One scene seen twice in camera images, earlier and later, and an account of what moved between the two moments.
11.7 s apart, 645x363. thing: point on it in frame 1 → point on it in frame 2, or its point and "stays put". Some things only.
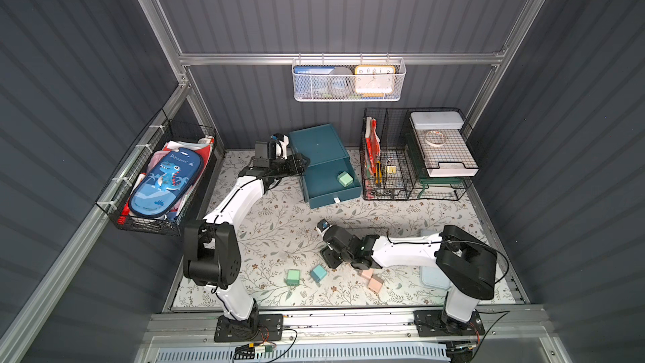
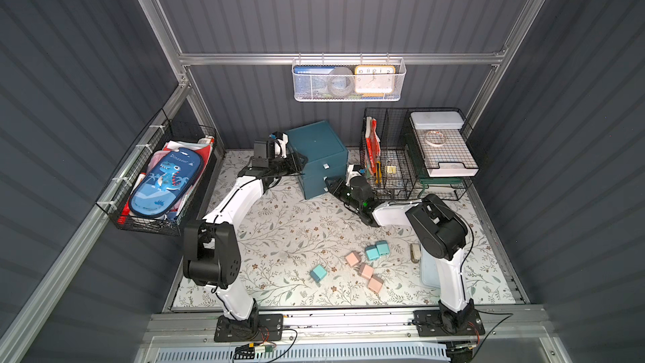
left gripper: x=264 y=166 stays put
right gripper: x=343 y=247 → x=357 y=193
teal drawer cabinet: x=327 y=159 stays put
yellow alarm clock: x=374 y=81 stays put
